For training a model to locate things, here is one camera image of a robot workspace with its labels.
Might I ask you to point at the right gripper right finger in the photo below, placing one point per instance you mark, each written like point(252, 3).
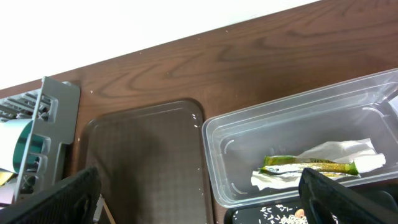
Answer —
point(326, 201)

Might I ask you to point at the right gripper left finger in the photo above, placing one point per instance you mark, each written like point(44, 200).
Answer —
point(71, 200)

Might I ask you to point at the wooden chopstick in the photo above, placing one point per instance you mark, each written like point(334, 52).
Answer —
point(108, 213)

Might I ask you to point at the green snack wrapper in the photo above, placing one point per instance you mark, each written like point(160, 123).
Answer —
point(276, 165)

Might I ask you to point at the white pink-rimmed bowl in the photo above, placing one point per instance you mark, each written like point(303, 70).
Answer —
point(7, 193)

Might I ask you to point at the yellow plate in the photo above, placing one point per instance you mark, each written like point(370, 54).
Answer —
point(5, 176)

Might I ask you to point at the light blue bowl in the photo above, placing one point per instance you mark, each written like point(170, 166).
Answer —
point(14, 134)

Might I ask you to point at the black waste tray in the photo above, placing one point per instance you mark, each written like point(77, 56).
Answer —
point(383, 193)

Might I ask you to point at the rice and food scraps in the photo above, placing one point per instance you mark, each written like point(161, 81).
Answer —
point(282, 214)

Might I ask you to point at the clear plastic bin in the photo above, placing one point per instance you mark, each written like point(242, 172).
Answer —
point(236, 143)

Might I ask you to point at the dark brown serving tray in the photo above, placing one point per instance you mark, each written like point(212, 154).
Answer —
point(151, 163)

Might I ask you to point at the grey plastic dish rack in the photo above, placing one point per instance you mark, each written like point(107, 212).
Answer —
point(53, 108)

